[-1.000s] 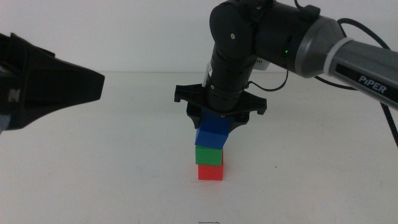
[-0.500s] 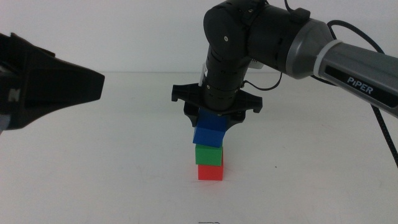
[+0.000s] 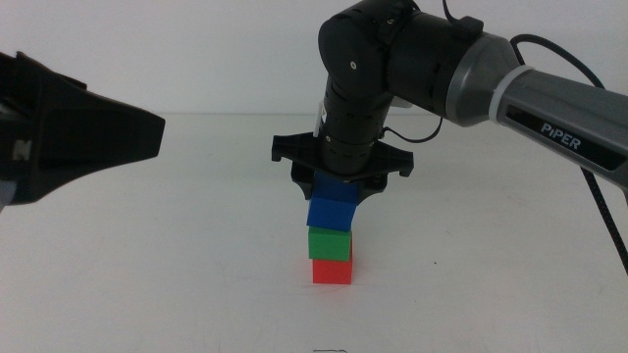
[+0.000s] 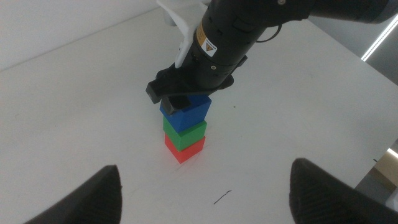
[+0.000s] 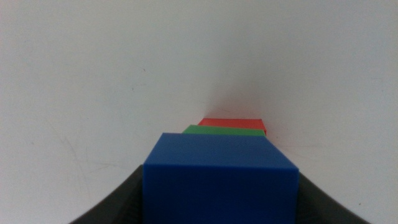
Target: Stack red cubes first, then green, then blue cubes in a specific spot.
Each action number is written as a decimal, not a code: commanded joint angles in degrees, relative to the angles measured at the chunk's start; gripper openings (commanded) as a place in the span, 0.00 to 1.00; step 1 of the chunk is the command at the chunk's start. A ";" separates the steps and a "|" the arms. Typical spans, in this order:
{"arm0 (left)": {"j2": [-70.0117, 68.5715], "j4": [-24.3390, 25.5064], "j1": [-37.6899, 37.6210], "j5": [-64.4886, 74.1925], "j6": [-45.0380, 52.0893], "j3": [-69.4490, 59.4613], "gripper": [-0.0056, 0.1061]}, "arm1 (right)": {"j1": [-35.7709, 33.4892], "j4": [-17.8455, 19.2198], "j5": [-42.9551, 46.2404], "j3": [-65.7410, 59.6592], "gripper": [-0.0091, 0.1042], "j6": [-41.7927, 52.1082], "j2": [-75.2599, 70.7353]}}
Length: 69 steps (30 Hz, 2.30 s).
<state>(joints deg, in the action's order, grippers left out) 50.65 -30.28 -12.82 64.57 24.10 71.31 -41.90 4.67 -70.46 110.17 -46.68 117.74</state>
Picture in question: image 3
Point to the red cube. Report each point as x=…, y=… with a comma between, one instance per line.
x=332, y=272

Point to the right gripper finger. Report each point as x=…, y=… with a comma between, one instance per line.
x=369, y=188
x=305, y=185

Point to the green cube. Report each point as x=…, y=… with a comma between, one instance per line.
x=329, y=245

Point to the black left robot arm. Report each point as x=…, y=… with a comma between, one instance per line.
x=73, y=132

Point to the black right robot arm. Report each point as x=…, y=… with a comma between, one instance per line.
x=549, y=103

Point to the blue cube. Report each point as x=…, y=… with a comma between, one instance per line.
x=331, y=213

